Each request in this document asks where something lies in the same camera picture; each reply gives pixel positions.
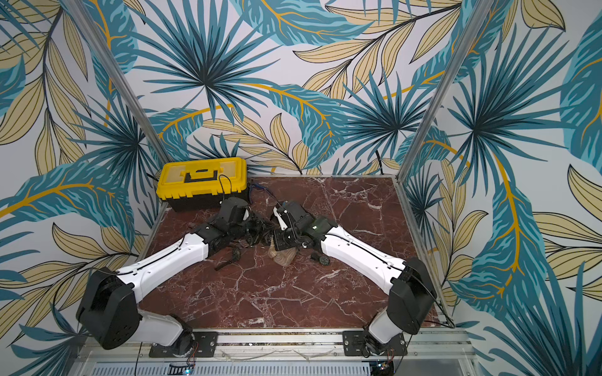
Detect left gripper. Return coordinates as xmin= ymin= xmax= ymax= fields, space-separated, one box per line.
xmin=230 ymin=211 xmax=278 ymax=247

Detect beige striped cloth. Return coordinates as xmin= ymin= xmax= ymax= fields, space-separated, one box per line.
xmin=267 ymin=240 xmax=298 ymax=266

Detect small olive watch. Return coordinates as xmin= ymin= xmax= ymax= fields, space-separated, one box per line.
xmin=310 ymin=252 xmax=331 ymax=266

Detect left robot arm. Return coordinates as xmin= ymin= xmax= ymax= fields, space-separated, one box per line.
xmin=76 ymin=197 xmax=274 ymax=357

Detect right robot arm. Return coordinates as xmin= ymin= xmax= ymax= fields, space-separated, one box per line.
xmin=272 ymin=201 xmax=437 ymax=346

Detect yellow black toolbox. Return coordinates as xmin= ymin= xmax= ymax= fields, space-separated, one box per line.
xmin=156 ymin=157 xmax=249 ymax=212

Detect blue handled pliers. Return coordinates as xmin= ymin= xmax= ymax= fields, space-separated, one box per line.
xmin=251 ymin=183 xmax=274 ymax=197

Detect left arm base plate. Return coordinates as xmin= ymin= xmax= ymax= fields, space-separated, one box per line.
xmin=149 ymin=332 xmax=218 ymax=360

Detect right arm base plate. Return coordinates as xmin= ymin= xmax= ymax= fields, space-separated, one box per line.
xmin=342 ymin=330 xmax=408 ymax=358

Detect aluminium front rail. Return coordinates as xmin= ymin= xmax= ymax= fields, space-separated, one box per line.
xmin=69 ymin=327 xmax=483 ymax=375

